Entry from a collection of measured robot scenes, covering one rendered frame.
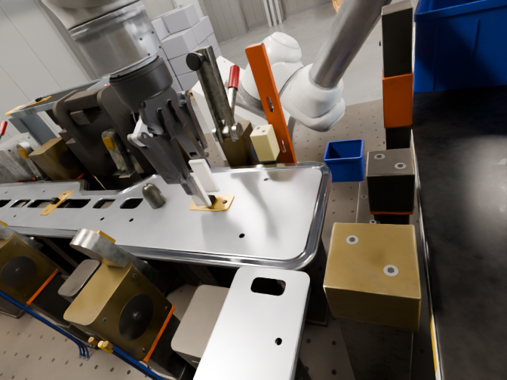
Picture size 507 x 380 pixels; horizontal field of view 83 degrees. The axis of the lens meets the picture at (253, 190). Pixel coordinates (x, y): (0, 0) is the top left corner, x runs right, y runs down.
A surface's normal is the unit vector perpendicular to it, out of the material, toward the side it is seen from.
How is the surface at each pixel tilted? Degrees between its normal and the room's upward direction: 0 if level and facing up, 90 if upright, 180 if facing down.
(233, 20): 90
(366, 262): 0
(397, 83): 90
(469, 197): 0
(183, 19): 90
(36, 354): 0
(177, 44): 90
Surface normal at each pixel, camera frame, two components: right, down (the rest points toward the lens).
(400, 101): -0.31, 0.68
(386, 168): -0.31, -0.74
